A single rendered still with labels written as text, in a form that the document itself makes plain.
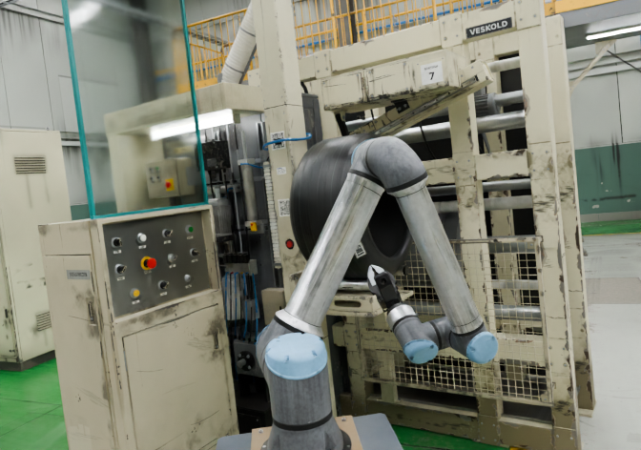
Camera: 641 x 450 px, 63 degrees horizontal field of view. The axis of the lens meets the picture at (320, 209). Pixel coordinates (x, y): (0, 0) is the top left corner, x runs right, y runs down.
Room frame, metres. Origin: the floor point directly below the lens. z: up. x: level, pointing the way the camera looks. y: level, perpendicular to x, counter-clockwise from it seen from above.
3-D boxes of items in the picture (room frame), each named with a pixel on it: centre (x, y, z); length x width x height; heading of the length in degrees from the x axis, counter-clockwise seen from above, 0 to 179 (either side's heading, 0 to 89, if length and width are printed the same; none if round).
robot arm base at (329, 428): (1.28, 0.10, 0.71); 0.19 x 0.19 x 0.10
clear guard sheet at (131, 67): (2.05, 0.64, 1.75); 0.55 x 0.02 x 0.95; 146
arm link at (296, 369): (1.28, 0.10, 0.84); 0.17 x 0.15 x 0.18; 14
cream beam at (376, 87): (2.37, -0.38, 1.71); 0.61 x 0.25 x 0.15; 56
